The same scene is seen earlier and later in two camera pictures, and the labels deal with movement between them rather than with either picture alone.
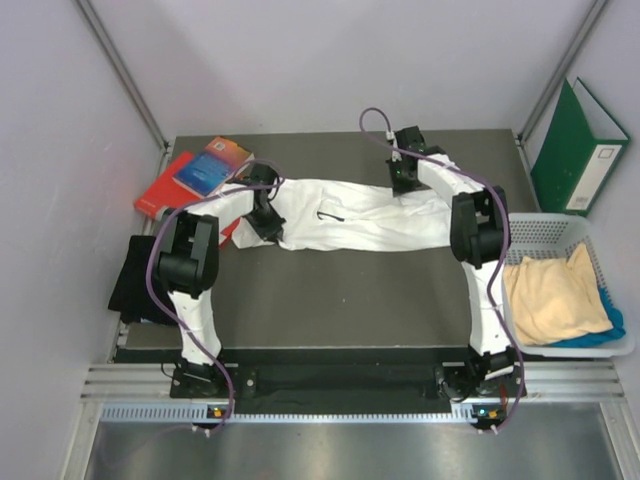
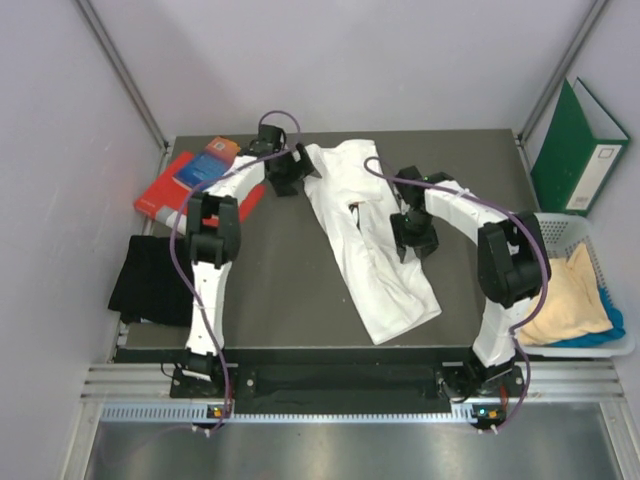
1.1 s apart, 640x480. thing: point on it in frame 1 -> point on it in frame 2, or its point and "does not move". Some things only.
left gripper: x=271 y=231 -> x=283 y=186
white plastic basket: x=553 y=236 does not move
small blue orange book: x=211 y=168 does not move
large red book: x=166 y=191 does not move
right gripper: x=398 y=188 -> x=428 y=243
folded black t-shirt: x=131 y=297 does not move
